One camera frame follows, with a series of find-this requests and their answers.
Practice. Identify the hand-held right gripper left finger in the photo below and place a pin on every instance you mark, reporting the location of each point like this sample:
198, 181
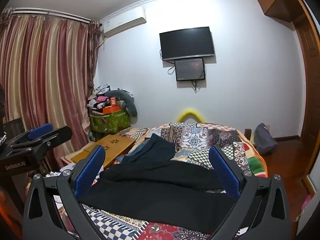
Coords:
90, 172

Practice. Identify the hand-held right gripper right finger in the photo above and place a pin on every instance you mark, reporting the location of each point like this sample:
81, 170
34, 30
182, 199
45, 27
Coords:
225, 172

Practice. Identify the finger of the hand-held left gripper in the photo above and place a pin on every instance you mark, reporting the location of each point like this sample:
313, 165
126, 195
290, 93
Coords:
58, 133
40, 131

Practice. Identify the black pants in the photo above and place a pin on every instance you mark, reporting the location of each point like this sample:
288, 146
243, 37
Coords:
155, 192

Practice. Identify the folded dark teal pants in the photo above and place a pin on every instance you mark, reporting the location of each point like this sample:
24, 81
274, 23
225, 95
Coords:
157, 150

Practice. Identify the white crumpled cloth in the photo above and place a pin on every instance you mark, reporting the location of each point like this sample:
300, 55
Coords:
53, 174

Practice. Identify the wooden lap desk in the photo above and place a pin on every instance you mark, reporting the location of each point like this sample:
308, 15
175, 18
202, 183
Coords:
115, 145

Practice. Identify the patchwork printed blanket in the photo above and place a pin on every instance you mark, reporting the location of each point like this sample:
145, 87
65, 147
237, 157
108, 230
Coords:
200, 140

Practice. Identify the pile of clothes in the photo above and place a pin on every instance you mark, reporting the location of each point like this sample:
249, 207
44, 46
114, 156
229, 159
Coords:
96, 100

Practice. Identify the grey backpack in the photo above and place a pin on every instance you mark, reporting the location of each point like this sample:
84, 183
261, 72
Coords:
265, 140

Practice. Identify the striped pink curtain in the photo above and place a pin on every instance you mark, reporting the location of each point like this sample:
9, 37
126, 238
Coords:
50, 80

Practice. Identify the folded blue jeans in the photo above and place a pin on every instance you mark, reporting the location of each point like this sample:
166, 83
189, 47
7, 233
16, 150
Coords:
138, 150

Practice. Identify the orange box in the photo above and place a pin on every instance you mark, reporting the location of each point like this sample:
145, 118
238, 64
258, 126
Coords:
111, 109

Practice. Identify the small red box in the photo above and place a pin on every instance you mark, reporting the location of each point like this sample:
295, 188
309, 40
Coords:
113, 102

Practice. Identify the yellow foam tube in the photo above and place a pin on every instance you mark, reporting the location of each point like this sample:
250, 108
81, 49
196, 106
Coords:
190, 111

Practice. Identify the small black monitor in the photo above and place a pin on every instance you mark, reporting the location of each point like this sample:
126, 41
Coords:
190, 70

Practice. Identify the white air conditioner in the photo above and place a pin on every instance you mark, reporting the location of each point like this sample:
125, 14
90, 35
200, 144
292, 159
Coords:
125, 21

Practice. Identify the wooden bed post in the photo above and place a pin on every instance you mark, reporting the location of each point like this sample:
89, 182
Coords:
247, 133

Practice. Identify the curtain rail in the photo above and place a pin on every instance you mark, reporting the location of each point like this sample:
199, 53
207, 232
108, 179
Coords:
55, 15

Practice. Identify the black wall television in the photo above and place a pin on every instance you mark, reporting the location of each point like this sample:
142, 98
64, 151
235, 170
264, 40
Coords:
187, 42

